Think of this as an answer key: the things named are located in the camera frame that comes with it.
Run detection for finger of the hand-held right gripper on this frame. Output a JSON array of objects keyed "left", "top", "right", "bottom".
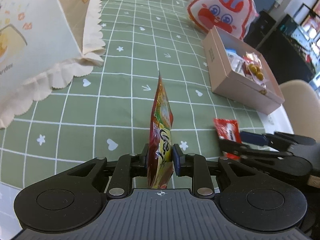
[
  {"left": 239, "top": 131, "right": 316, "bottom": 152},
  {"left": 218, "top": 139, "right": 288, "bottom": 160}
]

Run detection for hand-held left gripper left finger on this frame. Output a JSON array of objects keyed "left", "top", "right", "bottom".
[{"left": 65, "top": 144, "right": 150, "bottom": 198}]

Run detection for red clear packet green snacks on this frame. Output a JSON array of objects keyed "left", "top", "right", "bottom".
[{"left": 243, "top": 52, "right": 267, "bottom": 86}]

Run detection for beige cardboard box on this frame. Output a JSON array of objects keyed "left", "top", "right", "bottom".
[{"left": 202, "top": 26, "right": 285, "bottom": 116}]

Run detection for white and blue snack packet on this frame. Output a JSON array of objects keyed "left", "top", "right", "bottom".
[{"left": 224, "top": 48, "right": 244, "bottom": 75}]

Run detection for cream bag with scalloped trim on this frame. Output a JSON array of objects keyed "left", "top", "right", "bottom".
[{"left": 0, "top": 0, "right": 107, "bottom": 129}]

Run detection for white and red rabbit bag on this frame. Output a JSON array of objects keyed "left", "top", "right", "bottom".
[{"left": 187, "top": 0, "right": 258, "bottom": 40}]

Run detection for beige chair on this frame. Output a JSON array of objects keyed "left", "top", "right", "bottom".
[{"left": 278, "top": 81, "right": 320, "bottom": 141}]

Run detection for black cabinet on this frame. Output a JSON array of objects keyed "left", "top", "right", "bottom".
[{"left": 243, "top": 10, "right": 316, "bottom": 86}]

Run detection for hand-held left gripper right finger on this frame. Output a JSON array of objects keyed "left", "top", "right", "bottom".
[{"left": 171, "top": 144, "right": 253, "bottom": 198}]

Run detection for red and yellow snack bag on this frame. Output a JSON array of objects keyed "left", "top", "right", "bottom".
[{"left": 146, "top": 70, "right": 174, "bottom": 189}]

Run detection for green checked tablecloth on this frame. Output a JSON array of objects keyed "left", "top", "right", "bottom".
[{"left": 0, "top": 0, "right": 294, "bottom": 191}]

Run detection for red packet with white label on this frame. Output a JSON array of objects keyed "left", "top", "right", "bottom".
[{"left": 213, "top": 118, "right": 242, "bottom": 160}]

